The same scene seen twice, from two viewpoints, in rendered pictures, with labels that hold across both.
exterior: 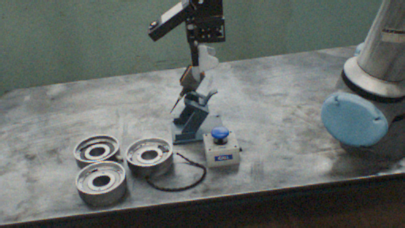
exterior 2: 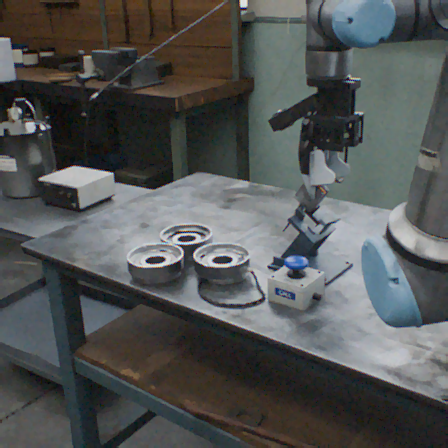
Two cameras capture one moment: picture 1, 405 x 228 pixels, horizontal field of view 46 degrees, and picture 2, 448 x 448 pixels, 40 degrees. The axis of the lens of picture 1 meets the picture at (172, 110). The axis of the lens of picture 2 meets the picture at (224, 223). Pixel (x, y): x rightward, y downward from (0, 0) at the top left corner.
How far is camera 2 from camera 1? 0.60 m
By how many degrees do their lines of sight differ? 35
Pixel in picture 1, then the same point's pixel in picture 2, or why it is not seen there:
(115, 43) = not seen: hidden behind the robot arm
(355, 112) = (377, 263)
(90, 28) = (396, 165)
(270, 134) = not seen: hidden behind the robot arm
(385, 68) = (417, 208)
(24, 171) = (125, 233)
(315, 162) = (387, 351)
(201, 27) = (316, 125)
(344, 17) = not seen: outside the picture
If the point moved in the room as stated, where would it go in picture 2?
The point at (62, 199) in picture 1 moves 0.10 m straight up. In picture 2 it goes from (120, 264) to (115, 216)
